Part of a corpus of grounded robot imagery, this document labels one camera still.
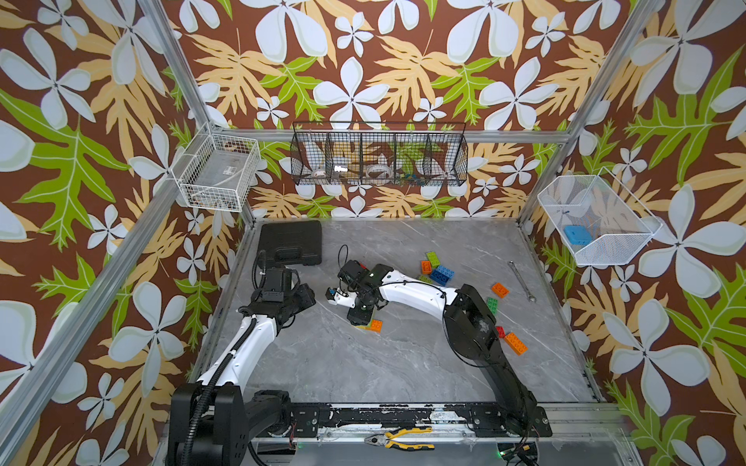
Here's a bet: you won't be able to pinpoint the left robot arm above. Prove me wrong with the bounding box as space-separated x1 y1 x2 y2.
165 266 316 465

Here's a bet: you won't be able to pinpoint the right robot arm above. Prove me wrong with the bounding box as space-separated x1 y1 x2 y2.
326 260 552 437

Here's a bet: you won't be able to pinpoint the dark blue upturned lego brick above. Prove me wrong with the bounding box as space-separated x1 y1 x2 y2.
429 270 450 287

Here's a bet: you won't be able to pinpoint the light blue lego brick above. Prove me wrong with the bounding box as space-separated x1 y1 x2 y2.
435 265 455 280

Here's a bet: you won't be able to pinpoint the small dark green lego brick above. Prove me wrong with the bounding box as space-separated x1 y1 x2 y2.
487 297 499 315

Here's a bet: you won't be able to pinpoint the small orange upturned lego brick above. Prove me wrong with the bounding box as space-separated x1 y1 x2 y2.
491 283 509 299

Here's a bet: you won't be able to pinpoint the long orange lego brick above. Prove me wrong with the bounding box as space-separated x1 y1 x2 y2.
504 333 528 355

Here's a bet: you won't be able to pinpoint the black plastic tool case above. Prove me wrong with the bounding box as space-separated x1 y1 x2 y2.
258 221 322 268

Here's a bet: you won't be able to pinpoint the yellow black pliers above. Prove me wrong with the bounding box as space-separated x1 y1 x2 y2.
364 426 436 452

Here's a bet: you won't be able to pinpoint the silver combination wrench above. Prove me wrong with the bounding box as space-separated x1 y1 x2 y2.
508 260 536 303

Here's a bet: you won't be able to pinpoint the blue sponge in basket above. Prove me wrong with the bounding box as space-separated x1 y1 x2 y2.
563 225 594 247

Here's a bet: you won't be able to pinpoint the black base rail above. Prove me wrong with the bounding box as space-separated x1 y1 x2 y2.
266 402 553 438

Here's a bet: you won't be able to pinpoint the black wire basket centre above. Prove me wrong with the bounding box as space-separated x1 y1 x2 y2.
289 122 469 186

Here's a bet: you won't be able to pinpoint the white wire basket left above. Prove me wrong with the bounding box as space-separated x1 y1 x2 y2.
171 124 261 213

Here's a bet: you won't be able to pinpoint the white wire basket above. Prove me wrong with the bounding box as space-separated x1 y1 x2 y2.
171 124 261 213
538 169 662 268

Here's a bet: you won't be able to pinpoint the white wire basket right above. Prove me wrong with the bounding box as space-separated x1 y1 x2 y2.
538 169 662 268

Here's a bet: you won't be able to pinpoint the aluminium frame post right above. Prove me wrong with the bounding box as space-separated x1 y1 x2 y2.
517 1 664 227

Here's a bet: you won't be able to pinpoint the aluminium frame post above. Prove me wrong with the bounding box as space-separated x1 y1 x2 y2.
517 1 664 227
138 1 256 228

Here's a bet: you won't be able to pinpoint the aluminium frame post left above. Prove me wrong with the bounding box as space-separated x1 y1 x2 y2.
138 1 256 228

